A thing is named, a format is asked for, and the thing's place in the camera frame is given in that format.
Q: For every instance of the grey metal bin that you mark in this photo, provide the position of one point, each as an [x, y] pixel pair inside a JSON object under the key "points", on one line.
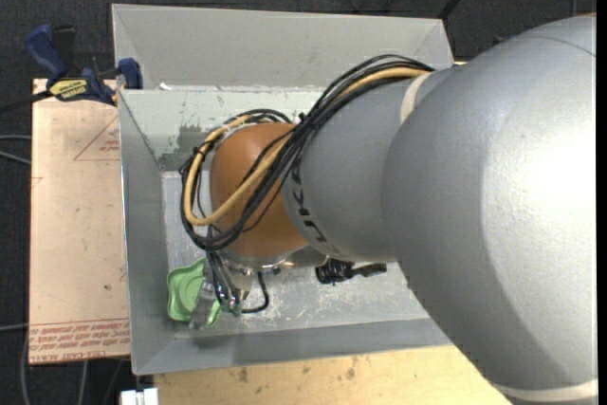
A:
{"points": [[142, 251]]}

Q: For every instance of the black cylinder on white bracket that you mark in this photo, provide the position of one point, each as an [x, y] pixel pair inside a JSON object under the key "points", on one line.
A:
{"points": [[334, 271]]}

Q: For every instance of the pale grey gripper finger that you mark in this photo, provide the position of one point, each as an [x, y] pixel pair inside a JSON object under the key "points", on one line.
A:
{"points": [[201, 306]]}

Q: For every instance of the brown cardboard board red print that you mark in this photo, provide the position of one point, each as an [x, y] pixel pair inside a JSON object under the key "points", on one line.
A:
{"points": [[76, 223]]}

